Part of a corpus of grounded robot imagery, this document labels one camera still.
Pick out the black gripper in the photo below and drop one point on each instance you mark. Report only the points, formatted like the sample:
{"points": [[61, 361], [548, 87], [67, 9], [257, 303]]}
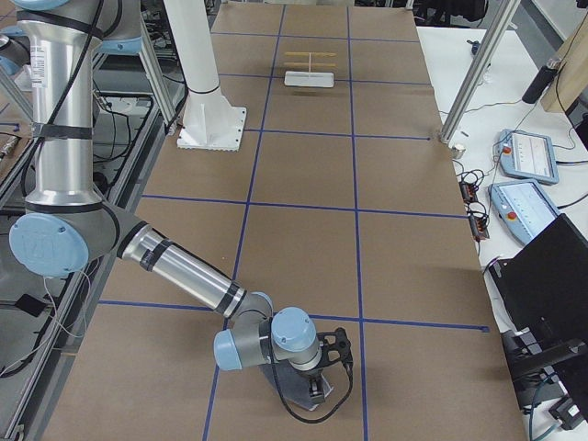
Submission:
{"points": [[312, 375]]}

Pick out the grey blue towel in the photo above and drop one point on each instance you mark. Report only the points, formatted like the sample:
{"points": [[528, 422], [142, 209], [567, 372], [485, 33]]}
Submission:
{"points": [[295, 386]]}

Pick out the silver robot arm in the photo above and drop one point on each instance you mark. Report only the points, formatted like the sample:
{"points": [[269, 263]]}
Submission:
{"points": [[67, 222]]}

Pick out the wooden towel rack white base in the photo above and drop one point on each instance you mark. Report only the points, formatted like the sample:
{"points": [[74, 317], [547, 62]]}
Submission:
{"points": [[305, 74]]}

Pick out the near teach pendant tablet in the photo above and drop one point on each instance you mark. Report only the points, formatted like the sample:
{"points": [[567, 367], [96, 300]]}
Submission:
{"points": [[524, 207]]}

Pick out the teach pendant tablet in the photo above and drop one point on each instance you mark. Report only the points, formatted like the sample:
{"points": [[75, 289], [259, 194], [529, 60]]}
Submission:
{"points": [[524, 207], [523, 154]]}

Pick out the small metal cylinder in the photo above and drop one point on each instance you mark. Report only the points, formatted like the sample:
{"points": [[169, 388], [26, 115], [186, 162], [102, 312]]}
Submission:
{"points": [[458, 151]]}

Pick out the far teach pendant tablet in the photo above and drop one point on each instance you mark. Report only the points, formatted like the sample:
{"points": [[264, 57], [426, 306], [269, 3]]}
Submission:
{"points": [[523, 154]]}

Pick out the black bottle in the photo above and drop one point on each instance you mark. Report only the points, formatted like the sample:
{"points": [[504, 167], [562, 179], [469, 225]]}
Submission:
{"points": [[541, 81]]}

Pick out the wooden board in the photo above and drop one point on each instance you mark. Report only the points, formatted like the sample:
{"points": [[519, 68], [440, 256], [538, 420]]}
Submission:
{"points": [[571, 79]]}

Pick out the white central pedestal column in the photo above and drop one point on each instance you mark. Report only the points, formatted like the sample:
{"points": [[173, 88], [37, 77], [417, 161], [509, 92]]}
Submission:
{"points": [[210, 122]]}

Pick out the aluminium frame post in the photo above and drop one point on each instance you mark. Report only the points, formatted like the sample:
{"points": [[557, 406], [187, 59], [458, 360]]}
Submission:
{"points": [[489, 44]]}

